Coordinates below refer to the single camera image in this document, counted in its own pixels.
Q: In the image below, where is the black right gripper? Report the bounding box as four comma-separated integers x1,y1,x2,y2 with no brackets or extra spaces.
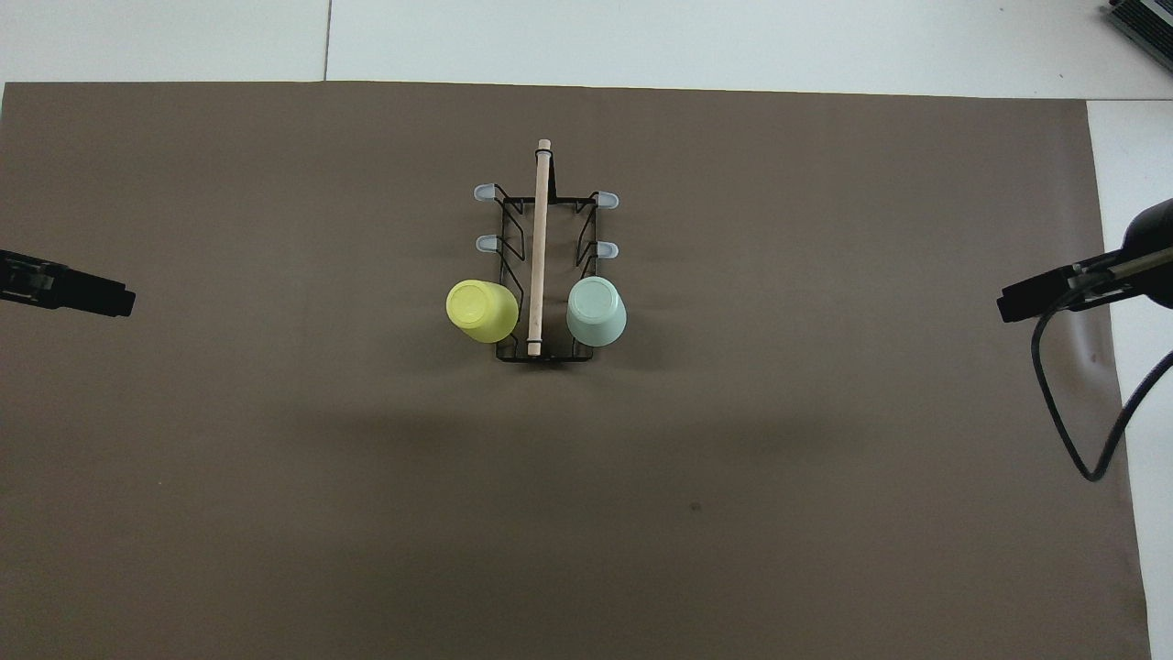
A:
997,197,1173,324

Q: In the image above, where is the yellow plastic cup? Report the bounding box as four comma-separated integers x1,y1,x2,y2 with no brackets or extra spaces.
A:
445,280,521,344

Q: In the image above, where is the pale green plastic cup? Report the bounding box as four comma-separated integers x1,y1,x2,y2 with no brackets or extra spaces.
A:
565,276,629,348

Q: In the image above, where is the grey ribbed device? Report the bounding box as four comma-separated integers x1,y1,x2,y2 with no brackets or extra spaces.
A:
1104,0,1173,72

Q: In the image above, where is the brown table mat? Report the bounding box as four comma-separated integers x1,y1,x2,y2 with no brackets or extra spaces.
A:
0,81,1154,660

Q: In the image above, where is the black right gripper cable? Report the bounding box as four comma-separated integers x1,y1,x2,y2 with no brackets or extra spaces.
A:
1031,246,1173,482

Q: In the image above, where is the black wire cup rack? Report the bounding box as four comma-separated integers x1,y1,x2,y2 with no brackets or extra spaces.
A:
473,139,620,364

